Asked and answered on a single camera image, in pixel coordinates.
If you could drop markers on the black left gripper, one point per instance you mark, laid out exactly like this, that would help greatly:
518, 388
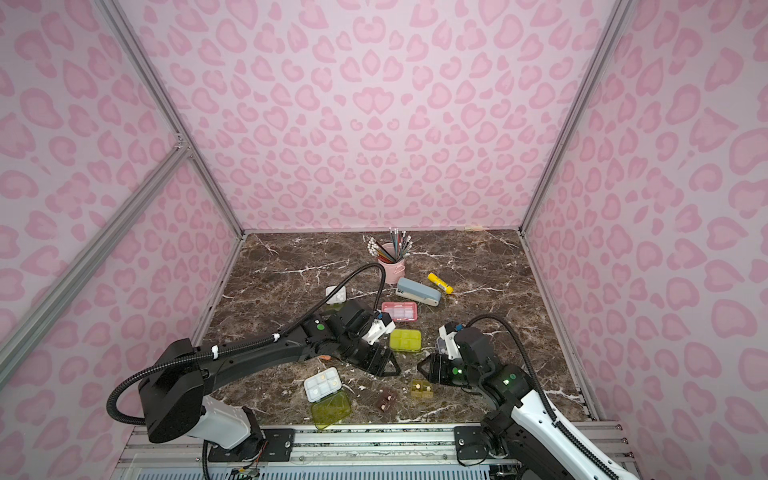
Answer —
363, 346

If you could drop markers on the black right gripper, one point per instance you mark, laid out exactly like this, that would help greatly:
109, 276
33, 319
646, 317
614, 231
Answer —
444, 366

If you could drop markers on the small yellow pillbox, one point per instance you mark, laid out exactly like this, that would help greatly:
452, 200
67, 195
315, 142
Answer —
421, 389

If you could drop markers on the green pillbox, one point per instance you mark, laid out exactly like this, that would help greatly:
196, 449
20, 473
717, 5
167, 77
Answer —
329, 403
406, 340
339, 297

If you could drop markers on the small dark red pillbox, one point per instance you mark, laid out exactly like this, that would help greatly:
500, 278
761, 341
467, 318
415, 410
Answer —
386, 400

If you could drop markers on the pink red rectangular pillbox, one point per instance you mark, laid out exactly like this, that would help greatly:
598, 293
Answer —
401, 311

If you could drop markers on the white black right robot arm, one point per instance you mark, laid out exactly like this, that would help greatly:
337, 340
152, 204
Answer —
523, 424

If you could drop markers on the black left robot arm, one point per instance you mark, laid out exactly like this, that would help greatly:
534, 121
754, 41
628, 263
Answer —
176, 398

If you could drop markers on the grey blue stapler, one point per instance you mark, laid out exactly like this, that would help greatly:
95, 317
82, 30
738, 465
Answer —
418, 292

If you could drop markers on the green pillbox front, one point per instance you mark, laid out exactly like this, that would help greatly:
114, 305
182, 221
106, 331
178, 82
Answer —
329, 403

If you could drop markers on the pink pencil cup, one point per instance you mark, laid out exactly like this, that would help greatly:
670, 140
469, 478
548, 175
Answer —
393, 270

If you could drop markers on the yellow glue stick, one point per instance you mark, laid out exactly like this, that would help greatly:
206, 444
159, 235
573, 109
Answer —
440, 283

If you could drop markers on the pencils in cup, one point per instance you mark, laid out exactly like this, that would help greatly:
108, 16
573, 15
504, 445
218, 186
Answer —
401, 239

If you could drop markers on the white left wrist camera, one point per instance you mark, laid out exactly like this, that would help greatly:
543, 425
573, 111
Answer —
378, 329

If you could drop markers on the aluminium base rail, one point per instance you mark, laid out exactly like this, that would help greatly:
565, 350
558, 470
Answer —
385, 451

